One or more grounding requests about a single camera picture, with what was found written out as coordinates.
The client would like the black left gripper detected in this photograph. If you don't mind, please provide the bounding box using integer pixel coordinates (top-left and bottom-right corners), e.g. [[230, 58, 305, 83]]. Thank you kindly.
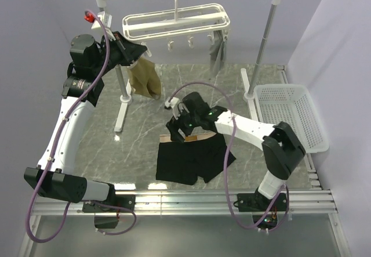
[[93, 31, 147, 77]]

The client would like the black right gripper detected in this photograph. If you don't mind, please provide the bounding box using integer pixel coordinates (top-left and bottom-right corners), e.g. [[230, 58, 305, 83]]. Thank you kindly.
[[166, 104, 201, 144]]

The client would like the khaki underwear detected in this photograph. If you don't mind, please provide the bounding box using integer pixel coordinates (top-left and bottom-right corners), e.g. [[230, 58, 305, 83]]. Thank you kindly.
[[126, 57, 162, 100]]

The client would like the black underwear beige waistband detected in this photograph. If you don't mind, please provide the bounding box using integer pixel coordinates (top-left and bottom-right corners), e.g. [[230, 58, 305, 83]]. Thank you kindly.
[[155, 133, 227, 186]]

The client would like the white clip hanger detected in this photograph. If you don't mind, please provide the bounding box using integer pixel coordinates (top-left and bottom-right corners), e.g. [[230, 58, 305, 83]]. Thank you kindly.
[[122, 0, 230, 51]]

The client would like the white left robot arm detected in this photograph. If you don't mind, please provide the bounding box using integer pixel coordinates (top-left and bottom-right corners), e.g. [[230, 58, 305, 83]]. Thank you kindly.
[[24, 31, 147, 212]]

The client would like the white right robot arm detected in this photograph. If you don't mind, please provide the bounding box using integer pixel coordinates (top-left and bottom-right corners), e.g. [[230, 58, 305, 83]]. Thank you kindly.
[[165, 92, 306, 211]]

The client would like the grey hanging underwear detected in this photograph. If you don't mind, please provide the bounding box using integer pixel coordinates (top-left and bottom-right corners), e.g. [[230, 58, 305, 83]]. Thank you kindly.
[[209, 31, 227, 76]]

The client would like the white plastic basket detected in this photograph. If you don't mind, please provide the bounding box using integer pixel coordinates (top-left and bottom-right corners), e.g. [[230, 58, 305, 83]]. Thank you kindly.
[[253, 84, 329, 154]]

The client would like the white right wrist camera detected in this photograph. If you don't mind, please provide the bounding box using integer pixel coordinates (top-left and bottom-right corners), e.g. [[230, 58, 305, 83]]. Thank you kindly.
[[164, 97, 184, 119]]

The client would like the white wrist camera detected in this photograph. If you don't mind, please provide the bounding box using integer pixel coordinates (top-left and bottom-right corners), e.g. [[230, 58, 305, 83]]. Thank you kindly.
[[84, 10, 112, 31], [164, 97, 184, 119]]

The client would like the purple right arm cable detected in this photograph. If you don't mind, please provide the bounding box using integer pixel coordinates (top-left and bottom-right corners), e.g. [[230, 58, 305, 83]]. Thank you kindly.
[[168, 81, 290, 236]]

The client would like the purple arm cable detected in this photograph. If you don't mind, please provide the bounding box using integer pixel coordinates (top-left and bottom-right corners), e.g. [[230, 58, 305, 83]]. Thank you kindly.
[[168, 81, 290, 236], [25, 9, 137, 243]]

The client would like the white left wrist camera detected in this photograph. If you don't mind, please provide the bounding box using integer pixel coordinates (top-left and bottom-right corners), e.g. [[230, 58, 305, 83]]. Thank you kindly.
[[84, 10, 112, 31]]

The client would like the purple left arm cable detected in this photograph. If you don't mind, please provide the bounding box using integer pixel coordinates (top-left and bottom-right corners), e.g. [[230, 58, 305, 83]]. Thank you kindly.
[[25, 9, 137, 243]]

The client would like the aluminium mounting rail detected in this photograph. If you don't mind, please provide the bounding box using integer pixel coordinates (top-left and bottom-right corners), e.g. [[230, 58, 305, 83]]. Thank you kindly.
[[32, 190, 338, 216]]

